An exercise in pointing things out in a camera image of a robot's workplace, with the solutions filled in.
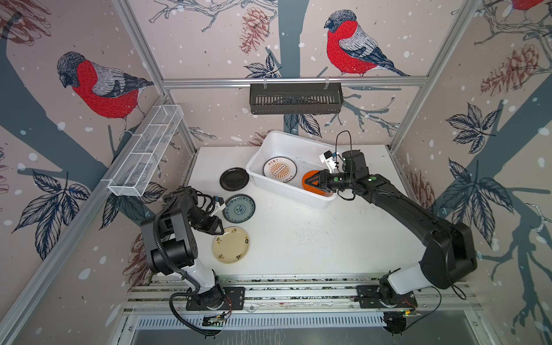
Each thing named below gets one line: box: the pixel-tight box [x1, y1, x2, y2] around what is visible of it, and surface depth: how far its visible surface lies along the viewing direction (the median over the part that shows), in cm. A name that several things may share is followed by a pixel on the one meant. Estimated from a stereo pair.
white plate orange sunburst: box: [262, 155, 298, 183], surface depth 112 cm
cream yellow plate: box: [212, 225, 251, 264], surface depth 89 cm
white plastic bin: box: [245, 130, 340, 209], surface depth 110 cm
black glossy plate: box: [219, 167, 250, 192], surface depth 109 cm
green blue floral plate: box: [222, 194, 256, 225], surface depth 99 cm
